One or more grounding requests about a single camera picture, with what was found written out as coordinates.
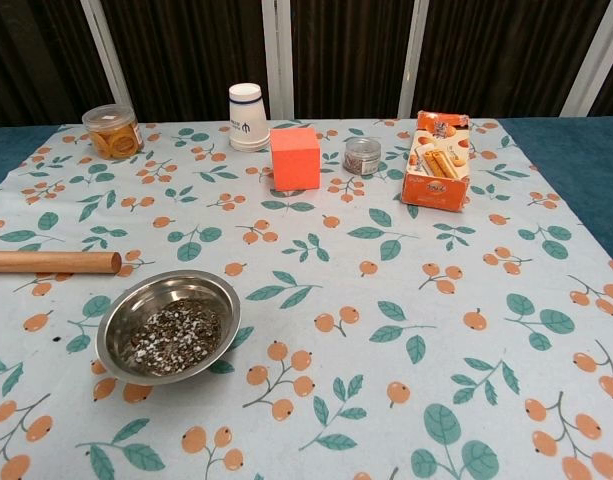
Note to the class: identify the orange biscuit box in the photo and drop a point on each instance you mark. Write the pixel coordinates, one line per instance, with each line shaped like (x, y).
(436, 170)

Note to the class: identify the orange cube block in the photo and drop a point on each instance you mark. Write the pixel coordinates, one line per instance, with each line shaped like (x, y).
(293, 160)

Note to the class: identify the floral orange-fruit tablecloth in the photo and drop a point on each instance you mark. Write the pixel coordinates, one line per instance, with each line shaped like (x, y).
(336, 300)

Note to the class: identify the white plastic bottle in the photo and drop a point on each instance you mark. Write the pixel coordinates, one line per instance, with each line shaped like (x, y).
(247, 120)

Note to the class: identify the stainless steel bowl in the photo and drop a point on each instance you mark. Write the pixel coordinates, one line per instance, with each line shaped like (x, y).
(117, 334)

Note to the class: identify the white frame post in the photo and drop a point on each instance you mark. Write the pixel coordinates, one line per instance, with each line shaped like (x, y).
(277, 55)
(106, 50)
(413, 55)
(591, 65)

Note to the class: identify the clear jar of orange snacks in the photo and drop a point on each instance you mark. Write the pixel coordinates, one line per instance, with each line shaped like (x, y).
(113, 135)

